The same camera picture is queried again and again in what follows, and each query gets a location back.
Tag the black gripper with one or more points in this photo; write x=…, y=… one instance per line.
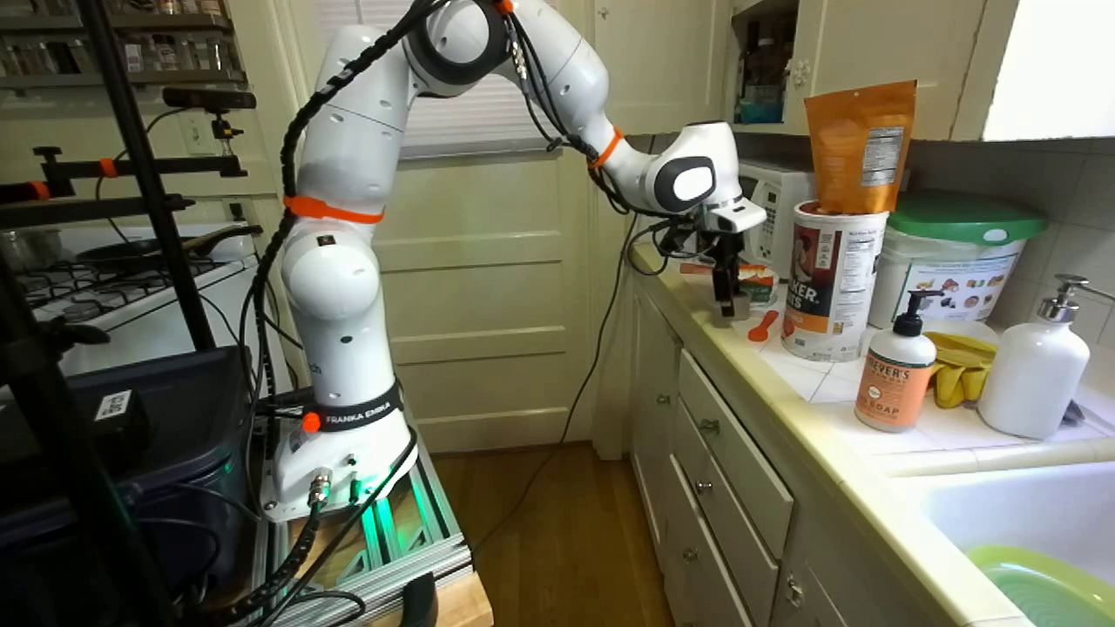
x=726, y=247

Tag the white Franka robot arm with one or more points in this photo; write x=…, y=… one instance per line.
x=336, y=302

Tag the round white tub orange label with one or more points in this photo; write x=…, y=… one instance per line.
x=761, y=281

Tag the small red flat item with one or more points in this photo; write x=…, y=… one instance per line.
x=695, y=268

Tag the orange plastic spoon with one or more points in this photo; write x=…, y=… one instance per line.
x=763, y=330

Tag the white orange oats canister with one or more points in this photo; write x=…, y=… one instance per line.
x=832, y=285

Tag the orange soap pump bottle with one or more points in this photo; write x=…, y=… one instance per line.
x=893, y=376

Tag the orange snack bag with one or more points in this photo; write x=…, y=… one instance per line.
x=857, y=144

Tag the cream base cabinet with drawers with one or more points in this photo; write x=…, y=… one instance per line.
x=720, y=490

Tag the white bucket with green lid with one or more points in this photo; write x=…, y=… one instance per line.
x=961, y=264

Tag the yellow rubber gloves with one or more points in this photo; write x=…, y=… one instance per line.
x=964, y=366

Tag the white panelled door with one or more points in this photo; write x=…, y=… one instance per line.
x=489, y=336

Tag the white soap dispenser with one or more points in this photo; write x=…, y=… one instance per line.
x=1033, y=372

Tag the white kitchen sink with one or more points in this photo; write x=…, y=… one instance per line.
x=1022, y=506

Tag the green plastic bowl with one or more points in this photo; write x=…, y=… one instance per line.
x=1045, y=588

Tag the black slanted stand pole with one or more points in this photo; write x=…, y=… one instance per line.
x=151, y=187

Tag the white gas stove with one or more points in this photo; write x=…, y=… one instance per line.
x=128, y=331

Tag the shelf with jars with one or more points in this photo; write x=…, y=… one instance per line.
x=175, y=46

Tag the black clamp bar orange clips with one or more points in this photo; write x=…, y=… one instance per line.
x=72, y=174

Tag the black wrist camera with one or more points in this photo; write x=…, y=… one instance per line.
x=682, y=237

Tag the cream wall cabinets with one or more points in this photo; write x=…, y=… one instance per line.
x=675, y=65

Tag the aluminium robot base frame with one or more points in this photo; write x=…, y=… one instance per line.
x=396, y=543

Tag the black camera on stand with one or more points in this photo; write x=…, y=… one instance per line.
x=211, y=99

